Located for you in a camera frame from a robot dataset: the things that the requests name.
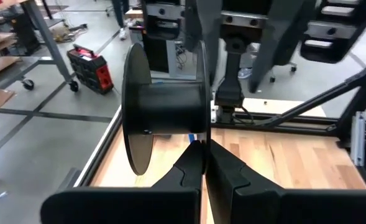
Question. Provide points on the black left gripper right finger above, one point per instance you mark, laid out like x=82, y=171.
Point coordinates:
x=248, y=202

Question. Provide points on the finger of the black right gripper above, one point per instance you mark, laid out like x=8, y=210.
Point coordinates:
x=201, y=21
x=279, y=37

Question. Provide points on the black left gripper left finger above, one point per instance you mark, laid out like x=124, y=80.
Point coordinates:
x=170, y=202

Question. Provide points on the black and white cabinet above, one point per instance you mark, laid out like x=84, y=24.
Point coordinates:
x=158, y=53

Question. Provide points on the person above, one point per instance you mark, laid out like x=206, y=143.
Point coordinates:
x=120, y=18

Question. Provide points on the red and black toolbox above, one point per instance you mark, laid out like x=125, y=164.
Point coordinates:
x=89, y=71

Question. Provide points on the wooden workbench with casters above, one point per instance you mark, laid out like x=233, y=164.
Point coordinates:
x=50, y=46

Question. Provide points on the grey table edge bracket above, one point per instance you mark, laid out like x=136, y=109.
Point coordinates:
x=69, y=179

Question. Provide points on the silver aluminium bracket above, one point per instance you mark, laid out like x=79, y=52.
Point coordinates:
x=358, y=140

